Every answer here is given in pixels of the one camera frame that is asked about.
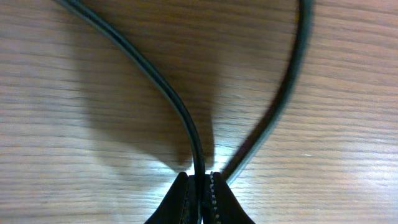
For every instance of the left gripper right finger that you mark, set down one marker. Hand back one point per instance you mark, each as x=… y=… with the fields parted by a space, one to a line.
x=220 y=206

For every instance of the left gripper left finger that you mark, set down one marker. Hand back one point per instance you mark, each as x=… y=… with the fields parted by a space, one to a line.
x=180 y=204

